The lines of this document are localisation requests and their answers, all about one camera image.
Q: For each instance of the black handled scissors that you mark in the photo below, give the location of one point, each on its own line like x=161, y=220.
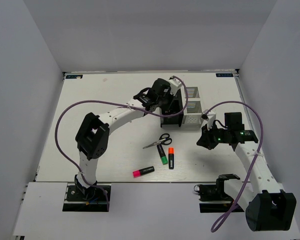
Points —
x=164, y=139

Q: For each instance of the green highlighter marker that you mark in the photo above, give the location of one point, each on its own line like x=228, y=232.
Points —
x=162, y=154

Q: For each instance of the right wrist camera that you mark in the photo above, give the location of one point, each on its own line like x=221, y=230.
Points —
x=208, y=118

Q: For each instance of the orange highlighter marker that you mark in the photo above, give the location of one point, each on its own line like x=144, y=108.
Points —
x=171, y=158

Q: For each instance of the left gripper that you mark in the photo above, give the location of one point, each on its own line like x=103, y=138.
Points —
x=165, y=108

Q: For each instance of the white mesh organizer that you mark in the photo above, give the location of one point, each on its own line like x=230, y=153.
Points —
x=194, y=108

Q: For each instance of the pink highlighter marker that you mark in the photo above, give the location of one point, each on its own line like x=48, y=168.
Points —
x=143, y=171

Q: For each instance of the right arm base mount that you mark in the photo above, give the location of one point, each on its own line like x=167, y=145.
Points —
x=212, y=197

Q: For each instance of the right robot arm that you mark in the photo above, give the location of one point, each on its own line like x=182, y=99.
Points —
x=266, y=205

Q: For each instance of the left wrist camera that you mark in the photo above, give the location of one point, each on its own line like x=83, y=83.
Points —
x=175, y=85

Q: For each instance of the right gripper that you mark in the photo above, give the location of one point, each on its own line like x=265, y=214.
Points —
x=205, y=140

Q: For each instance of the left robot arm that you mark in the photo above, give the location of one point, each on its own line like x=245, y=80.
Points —
x=93, y=135

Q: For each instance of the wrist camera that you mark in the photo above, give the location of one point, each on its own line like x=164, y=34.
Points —
x=175, y=85
x=208, y=118

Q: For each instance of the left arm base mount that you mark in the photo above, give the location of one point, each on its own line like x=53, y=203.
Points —
x=76, y=201

